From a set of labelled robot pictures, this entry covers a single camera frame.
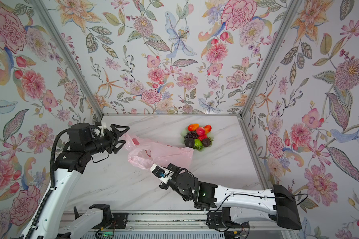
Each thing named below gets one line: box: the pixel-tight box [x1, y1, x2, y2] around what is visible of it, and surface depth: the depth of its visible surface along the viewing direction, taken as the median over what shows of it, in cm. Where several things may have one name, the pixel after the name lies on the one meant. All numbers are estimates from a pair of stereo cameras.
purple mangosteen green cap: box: [201, 136, 214, 148], surface depth 97 cm
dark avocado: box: [184, 137, 195, 148], surface depth 97 cm
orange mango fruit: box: [187, 123, 200, 132], surface depth 105 cm
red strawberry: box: [197, 133, 208, 141], surface depth 102 cm
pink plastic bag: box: [122, 133, 195, 169], surface depth 67 cm
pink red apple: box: [195, 126, 206, 136], surface depth 100 cm
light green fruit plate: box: [180, 123, 215, 151], surface depth 102 cm
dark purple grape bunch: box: [184, 130, 199, 140], surface depth 103 cm
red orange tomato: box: [203, 124, 212, 134], surface depth 103 cm
